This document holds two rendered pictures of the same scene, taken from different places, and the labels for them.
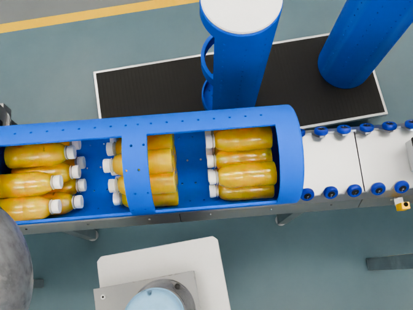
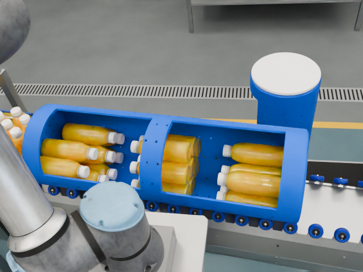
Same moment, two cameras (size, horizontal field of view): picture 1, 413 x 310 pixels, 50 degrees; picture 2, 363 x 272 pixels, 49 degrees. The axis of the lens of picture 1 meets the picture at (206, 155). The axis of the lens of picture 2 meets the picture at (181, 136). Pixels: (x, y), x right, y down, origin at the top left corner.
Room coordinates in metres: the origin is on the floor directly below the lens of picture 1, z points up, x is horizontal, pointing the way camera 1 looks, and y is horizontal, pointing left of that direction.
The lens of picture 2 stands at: (-0.43, -0.24, 2.07)
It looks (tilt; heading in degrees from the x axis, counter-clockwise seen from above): 46 degrees down; 25
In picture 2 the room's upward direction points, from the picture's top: 9 degrees counter-clockwise
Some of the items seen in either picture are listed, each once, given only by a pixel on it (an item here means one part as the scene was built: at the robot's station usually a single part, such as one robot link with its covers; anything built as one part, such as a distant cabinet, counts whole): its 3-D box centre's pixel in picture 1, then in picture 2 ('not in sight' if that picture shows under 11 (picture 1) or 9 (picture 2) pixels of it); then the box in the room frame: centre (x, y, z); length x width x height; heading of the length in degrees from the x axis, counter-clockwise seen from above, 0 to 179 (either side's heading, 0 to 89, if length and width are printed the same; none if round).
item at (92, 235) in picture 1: (75, 229); not in sight; (0.21, 0.59, 0.31); 0.06 x 0.06 x 0.63; 5
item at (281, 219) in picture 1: (291, 211); not in sight; (0.29, -0.39, 0.31); 0.06 x 0.06 x 0.63; 5
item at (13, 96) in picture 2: not in sight; (44, 153); (0.60, 1.07, 0.55); 0.04 x 0.04 x 1.10; 5
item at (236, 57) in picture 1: (233, 59); (277, 144); (0.91, -0.12, 0.59); 0.28 x 0.28 x 0.88
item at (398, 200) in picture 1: (401, 197); not in sight; (0.24, -0.63, 0.92); 0.08 x 0.03 x 0.05; 5
